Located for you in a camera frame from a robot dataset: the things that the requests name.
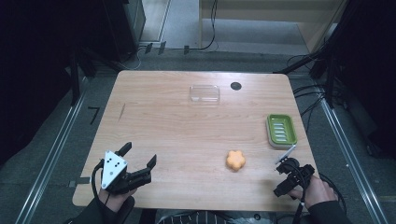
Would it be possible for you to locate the black hanging cable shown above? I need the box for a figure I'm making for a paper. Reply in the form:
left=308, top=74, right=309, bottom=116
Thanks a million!
left=183, top=0, right=219, bottom=56

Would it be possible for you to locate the person's left hand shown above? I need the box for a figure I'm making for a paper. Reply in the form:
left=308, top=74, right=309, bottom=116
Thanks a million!
left=98, top=187, right=138, bottom=214

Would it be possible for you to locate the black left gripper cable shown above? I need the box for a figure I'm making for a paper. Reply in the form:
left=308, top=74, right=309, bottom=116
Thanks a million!
left=91, top=159, right=110, bottom=206

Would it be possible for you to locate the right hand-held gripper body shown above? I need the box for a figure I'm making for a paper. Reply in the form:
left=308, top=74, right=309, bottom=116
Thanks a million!
left=275, top=144, right=316, bottom=188

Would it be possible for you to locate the light wooden shelf unit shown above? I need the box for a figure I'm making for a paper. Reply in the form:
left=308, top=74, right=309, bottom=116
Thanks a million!
left=198, top=0, right=348, bottom=54

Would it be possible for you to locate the clear plastic container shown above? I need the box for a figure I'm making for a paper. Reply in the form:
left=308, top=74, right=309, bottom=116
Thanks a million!
left=189, top=84, right=221, bottom=106

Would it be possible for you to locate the black metal stand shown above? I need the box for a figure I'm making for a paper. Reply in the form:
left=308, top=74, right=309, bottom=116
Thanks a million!
left=68, top=46, right=125, bottom=107
left=273, top=31, right=340, bottom=108

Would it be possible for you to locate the black floor cables bundle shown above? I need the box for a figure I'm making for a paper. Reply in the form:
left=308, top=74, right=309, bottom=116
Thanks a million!
left=291, top=83, right=329, bottom=132

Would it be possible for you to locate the black cabinet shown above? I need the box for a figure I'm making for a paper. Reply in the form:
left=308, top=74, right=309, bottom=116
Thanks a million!
left=102, top=0, right=147, bottom=63

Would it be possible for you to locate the person's right hand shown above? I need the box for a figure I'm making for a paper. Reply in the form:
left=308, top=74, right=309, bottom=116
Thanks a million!
left=287, top=175, right=339, bottom=210

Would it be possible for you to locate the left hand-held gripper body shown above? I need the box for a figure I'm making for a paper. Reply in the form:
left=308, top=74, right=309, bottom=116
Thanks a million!
left=101, top=150, right=153, bottom=196

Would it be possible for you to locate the green soap dish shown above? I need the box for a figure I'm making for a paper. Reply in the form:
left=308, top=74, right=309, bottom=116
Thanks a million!
left=265, top=113, right=299, bottom=150

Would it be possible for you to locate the metal floor rail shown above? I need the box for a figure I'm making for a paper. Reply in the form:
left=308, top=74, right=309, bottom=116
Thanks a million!
left=14, top=77, right=89, bottom=224
left=319, top=98, right=389, bottom=224

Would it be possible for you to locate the orange flower-shaped soap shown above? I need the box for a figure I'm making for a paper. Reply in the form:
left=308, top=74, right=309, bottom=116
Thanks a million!
left=225, top=149, right=247, bottom=173

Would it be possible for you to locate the dark striped cloth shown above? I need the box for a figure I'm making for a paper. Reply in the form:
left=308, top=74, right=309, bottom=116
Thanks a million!
left=156, top=210, right=233, bottom=224

